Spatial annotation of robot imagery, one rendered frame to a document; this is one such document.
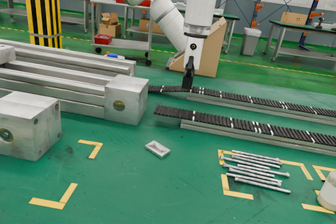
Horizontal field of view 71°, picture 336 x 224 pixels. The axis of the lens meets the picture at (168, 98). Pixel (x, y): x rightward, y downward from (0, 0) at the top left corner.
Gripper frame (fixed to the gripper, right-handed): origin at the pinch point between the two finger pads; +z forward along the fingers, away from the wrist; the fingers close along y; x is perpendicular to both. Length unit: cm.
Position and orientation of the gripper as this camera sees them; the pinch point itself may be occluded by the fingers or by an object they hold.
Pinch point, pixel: (188, 80)
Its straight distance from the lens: 80.4
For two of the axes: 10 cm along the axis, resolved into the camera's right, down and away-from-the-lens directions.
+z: -1.2, 9.0, 4.1
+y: 1.6, -3.9, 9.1
